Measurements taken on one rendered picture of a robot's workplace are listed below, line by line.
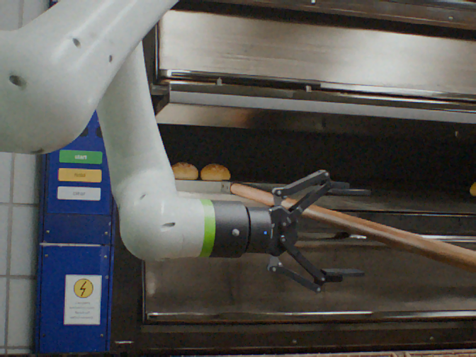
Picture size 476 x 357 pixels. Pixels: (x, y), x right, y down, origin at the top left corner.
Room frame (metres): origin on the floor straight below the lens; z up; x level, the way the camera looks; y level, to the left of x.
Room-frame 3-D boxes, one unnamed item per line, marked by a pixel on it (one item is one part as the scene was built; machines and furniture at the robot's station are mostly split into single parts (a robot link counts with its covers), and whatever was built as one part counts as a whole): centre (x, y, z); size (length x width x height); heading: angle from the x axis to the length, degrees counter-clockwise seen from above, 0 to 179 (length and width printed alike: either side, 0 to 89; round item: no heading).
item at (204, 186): (2.70, 0.08, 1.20); 0.55 x 0.36 x 0.03; 107
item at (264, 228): (1.49, -0.06, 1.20); 0.09 x 0.07 x 0.08; 107
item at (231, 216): (1.48, 0.01, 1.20); 0.12 x 0.06 x 0.09; 17
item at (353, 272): (1.53, -0.19, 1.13); 0.07 x 0.03 x 0.01; 107
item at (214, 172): (3.03, 0.07, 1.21); 0.10 x 0.07 x 0.06; 108
